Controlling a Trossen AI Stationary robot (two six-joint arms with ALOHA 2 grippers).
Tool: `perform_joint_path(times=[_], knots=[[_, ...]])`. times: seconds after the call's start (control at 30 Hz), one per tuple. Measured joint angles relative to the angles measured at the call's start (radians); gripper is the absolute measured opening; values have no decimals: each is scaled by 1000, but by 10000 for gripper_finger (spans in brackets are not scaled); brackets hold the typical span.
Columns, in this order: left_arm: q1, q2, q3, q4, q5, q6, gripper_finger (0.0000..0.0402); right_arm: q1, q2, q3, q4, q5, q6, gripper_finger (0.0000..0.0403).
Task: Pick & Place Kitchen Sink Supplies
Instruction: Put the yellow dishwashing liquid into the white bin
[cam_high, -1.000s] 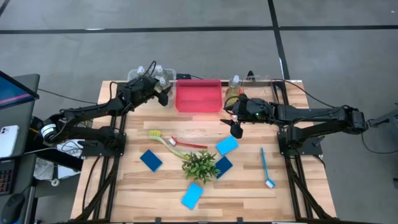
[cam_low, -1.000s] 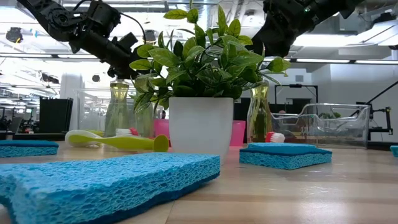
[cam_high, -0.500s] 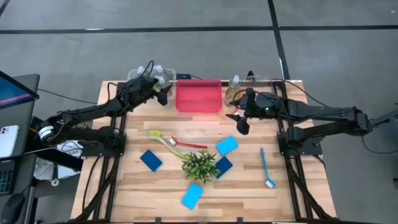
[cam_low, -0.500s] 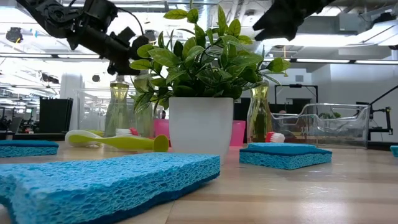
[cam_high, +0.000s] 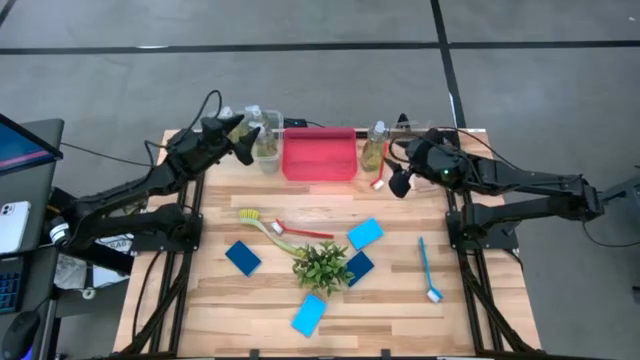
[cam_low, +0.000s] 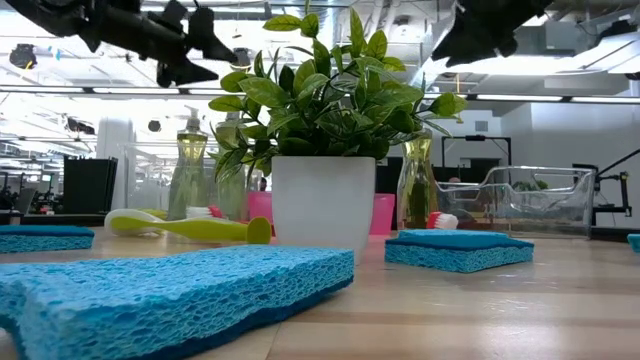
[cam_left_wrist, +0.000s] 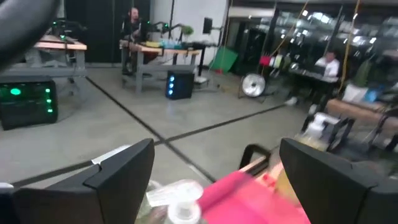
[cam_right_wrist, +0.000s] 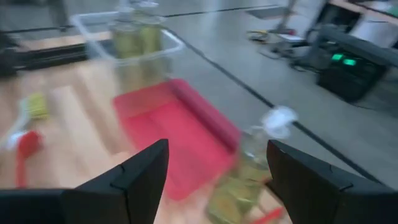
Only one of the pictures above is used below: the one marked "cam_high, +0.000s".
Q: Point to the small black edge bracket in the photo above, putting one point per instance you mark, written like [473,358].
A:
[385,353]
[255,353]

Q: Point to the black computer monitor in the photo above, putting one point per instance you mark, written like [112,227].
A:
[25,147]

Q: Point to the clear plastic organizer bin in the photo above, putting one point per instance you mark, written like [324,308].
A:
[420,145]

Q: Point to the black aluminium table frame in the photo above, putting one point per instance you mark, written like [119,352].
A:
[176,320]

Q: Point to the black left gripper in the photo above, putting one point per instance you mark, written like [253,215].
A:
[197,147]

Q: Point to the white tape roll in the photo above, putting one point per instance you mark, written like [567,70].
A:
[89,292]

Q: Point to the black power adapter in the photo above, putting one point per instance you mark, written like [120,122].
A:
[295,123]

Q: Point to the green dish brush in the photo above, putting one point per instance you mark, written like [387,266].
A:
[250,216]

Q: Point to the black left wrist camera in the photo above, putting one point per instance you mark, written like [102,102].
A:
[202,144]

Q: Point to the black table-edge clamp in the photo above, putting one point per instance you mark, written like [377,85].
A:
[403,121]

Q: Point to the black computer keyboard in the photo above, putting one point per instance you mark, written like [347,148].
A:
[10,290]

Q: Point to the dark grey desk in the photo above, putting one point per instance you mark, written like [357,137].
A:
[35,190]

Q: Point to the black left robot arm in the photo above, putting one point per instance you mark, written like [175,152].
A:
[125,192]

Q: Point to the blue scrub sponge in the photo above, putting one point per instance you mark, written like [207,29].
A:
[243,258]
[365,234]
[309,315]
[361,266]

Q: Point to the green plant in white pot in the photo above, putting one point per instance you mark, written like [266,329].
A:
[322,270]

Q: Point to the white plastic bag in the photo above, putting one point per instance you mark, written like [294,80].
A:
[75,272]

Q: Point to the red plastic tray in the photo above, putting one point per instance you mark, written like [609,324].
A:
[320,155]

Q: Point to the blue white-bristle brush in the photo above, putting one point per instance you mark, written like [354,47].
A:
[434,296]

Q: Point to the clear rectangular plastic bin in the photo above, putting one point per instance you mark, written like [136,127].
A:
[270,162]

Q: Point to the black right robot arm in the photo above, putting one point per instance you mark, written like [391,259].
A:
[540,185]

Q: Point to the red white-bristle brush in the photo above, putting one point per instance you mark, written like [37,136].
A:
[305,232]
[378,184]

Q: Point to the black office chair base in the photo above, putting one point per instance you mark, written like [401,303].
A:
[625,192]

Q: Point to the black computer mouse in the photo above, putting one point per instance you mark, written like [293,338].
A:
[20,335]

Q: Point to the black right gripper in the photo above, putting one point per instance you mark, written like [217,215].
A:
[425,155]

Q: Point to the white smartphone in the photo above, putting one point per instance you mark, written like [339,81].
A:
[14,225]

